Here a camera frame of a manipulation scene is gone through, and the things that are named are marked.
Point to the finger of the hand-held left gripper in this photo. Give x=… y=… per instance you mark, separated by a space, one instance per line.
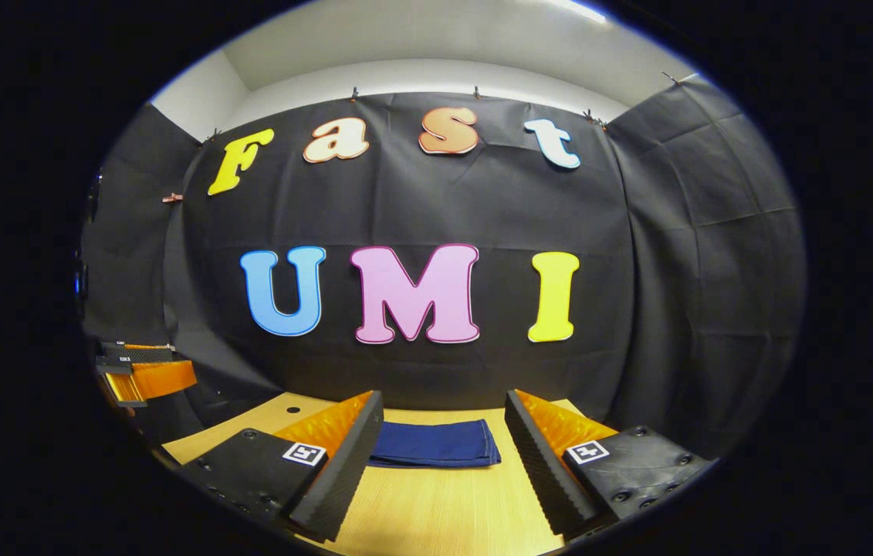
x=143 y=354
x=162 y=378

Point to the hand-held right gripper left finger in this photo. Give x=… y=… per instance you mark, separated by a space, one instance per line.
x=351 y=463

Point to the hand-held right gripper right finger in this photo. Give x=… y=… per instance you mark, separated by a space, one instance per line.
x=536 y=463

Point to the blue jeans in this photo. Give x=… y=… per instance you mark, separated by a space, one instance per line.
x=436 y=444

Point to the black backdrop cloth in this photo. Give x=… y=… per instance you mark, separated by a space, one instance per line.
x=405 y=201

